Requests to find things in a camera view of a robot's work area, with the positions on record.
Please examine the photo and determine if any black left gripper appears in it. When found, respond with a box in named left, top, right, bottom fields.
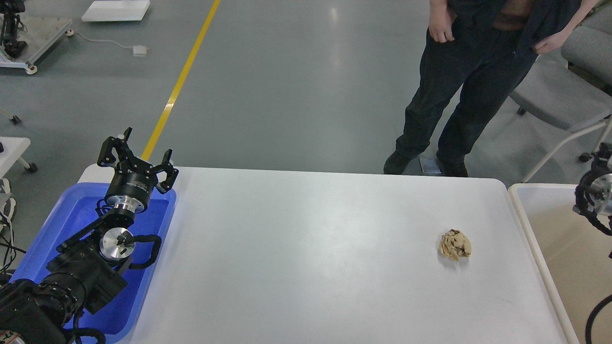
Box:
left=98, top=127, right=179, bottom=214

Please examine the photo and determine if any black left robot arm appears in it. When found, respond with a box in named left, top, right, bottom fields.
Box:
left=1, top=127, right=179, bottom=344

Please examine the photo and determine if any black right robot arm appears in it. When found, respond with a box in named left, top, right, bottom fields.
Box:
left=573, top=143, right=612, bottom=237

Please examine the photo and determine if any person's right hand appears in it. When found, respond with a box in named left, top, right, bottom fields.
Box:
left=428, top=0, right=456, bottom=43

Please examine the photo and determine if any person's left hand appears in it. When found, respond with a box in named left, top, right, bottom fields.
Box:
left=533, top=31, right=571, bottom=54

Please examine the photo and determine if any white side table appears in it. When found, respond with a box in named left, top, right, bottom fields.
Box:
left=0, top=137, right=38, bottom=178

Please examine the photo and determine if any white flat board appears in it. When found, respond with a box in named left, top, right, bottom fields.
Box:
left=81, top=0, right=151, bottom=22

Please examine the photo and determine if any grey wheeled platform cart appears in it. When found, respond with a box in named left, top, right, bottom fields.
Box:
left=0, top=0, right=74, bottom=75

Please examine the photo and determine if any small grey floor plate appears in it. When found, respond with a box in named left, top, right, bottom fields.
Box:
left=419, top=157, right=443, bottom=175

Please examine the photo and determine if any crumpled brown paper ball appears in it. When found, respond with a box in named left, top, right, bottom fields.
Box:
left=439, top=229, right=472, bottom=261

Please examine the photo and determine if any person in dark clothes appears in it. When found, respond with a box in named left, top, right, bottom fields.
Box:
left=383, top=0, right=598, bottom=178

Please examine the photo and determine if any grey office chair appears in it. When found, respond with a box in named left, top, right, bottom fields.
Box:
left=510, top=6, right=612, bottom=183

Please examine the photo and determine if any beige plastic bin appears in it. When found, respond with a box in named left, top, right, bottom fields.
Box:
left=508, top=183, right=612, bottom=344

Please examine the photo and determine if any white power adapter with cable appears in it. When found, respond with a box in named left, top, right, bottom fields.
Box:
left=64, top=29, right=149, bottom=57

